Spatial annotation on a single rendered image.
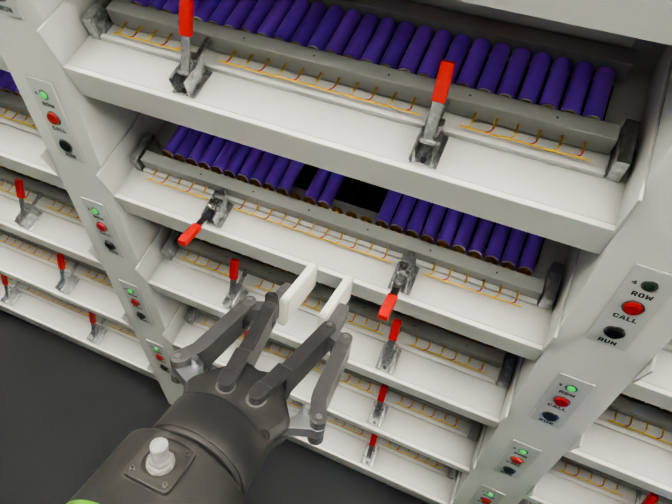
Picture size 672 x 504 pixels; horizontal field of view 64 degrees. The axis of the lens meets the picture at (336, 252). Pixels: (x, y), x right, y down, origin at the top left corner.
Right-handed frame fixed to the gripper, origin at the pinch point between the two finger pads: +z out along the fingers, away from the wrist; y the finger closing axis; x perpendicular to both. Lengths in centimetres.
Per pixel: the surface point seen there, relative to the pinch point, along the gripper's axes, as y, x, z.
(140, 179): 35.2, 6.7, 18.0
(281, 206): 13.0, 3.6, 18.4
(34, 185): 67, 22, 26
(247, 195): 18.1, 3.7, 18.4
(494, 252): -14.2, 2.1, 21.5
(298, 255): 8.7, 8.1, 15.5
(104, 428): 57, 84, 23
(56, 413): 70, 85, 22
